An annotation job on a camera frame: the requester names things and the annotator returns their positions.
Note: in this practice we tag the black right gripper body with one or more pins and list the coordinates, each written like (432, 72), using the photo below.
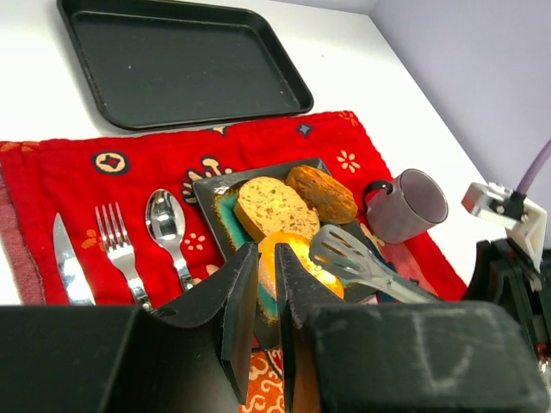
(504, 275)

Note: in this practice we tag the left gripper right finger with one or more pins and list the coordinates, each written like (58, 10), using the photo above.
(452, 357)

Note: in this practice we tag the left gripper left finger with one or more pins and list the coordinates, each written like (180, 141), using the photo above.
(190, 355)

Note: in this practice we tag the metal serving tongs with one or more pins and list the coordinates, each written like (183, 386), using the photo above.
(342, 254)

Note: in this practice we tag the glazed donut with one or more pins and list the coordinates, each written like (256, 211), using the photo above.
(301, 247)

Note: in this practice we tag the pale bread slice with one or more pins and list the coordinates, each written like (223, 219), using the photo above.
(334, 202)

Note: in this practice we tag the brown bread slice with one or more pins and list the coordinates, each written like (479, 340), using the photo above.
(266, 205)

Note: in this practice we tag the lilac mug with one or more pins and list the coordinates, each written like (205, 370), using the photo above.
(404, 207)

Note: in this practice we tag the red patterned placemat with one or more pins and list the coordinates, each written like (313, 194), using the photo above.
(72, 177)

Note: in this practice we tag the teal square plate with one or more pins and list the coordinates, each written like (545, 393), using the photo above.
(216, 197)

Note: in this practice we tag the black baking tray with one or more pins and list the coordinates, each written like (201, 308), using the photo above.
(163, 64)

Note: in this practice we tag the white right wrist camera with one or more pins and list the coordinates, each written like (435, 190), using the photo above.
(524, 221)

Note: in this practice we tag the patterned handle knife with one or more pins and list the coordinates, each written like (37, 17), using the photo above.
(71, 273)

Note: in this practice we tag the patterned handle fork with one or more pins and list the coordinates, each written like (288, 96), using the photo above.
(120, 251)

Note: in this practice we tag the patterned handle spoon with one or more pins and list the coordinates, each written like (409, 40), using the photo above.
(166, 225)

